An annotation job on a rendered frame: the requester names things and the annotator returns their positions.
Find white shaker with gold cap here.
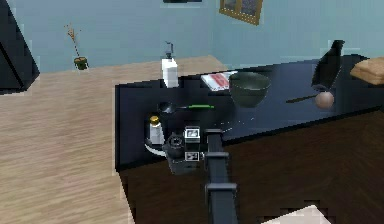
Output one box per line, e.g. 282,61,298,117
148,115,165,145

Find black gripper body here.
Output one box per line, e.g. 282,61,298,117
162,132,202,176

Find red and white book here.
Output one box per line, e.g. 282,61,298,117
200,70,239,92

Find black cabinet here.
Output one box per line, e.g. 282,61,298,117
0,0,41,96

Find dark green bowl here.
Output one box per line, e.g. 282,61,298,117
228,71,272,109

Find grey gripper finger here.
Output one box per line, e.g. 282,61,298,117
144,116,153,144
144,142,168,158

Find dry plant in green pot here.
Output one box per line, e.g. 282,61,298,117
64,22,90,71

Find dark thin knife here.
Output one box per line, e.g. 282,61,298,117
285,94,318,104

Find white soap dispenser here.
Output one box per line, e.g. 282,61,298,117
161,40,180,89

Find gold framed wall picture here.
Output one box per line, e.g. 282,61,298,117
218,0,265,27

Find tan bread loaf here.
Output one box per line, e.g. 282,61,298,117
349,56,384,86

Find black kitchen counter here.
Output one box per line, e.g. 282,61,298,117
114,54,384,224

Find black ladle with green handle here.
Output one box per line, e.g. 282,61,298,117
156,101,216,115

